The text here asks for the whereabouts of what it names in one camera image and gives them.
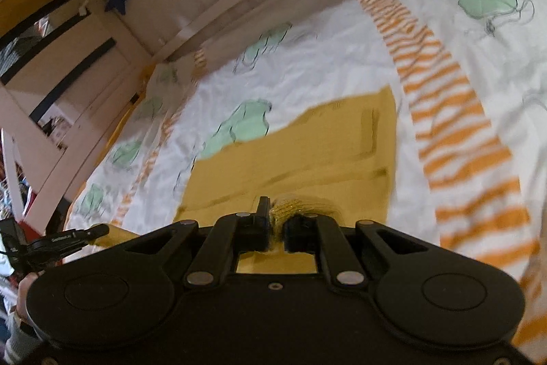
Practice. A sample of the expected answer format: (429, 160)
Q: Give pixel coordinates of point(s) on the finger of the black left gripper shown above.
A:
(58, 246)

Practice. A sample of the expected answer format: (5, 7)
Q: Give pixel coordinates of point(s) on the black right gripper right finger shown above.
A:
(322, 237)

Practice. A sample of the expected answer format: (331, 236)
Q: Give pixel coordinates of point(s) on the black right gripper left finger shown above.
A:
(231, 236)

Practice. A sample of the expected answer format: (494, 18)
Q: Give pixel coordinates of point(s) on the mustard yellow garment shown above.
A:
(336, 159)

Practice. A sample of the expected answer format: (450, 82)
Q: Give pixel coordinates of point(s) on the person's left hand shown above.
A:
(23, 290)

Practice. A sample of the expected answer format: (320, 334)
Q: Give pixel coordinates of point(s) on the white patterned bed cover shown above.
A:
(469, 82)

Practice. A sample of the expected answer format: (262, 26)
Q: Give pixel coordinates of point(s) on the white wooden bed frame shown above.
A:
(70, 72)

